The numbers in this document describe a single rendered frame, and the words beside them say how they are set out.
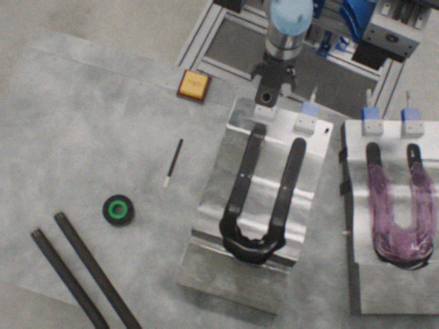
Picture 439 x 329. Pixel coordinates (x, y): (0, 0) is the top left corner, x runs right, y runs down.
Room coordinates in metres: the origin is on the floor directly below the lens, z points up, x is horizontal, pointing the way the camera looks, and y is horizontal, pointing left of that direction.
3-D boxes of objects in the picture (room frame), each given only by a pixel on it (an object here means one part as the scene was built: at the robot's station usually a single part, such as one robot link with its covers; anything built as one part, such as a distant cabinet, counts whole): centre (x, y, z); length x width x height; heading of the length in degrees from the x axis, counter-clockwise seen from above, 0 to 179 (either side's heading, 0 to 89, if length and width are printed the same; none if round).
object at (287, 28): (0.57, -0.12, 1.31); 0.09 x 0.08 x 0.11; 23
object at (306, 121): (0.56, -0.23, 0.89); 0.13 x 0.05 x 0.05; 166
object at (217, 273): (0.31, -0.10, 0.87); 0.50 x 0.26 x 0.14; 166
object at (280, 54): (0.57, -0.11, 1.23); 0.08 x 0.08 x 0.05
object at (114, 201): (0.28, 0.25, 0.82); 0.08 x 0.08 x 0.04
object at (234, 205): (0.33, -0.11, 0.92); 0.35 x 0.16 x 0.09; 166
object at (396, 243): (0.31, -0.46, 0.90); 0.26 x 0.18 x 0.08; 3
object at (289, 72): (0.58, -0.12, 1.15); 0.09 x 0.08 x 0.12; 166
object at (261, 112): (0.59, -0.12, 0.89); 0.13 x 0.05 x 0.05; 166
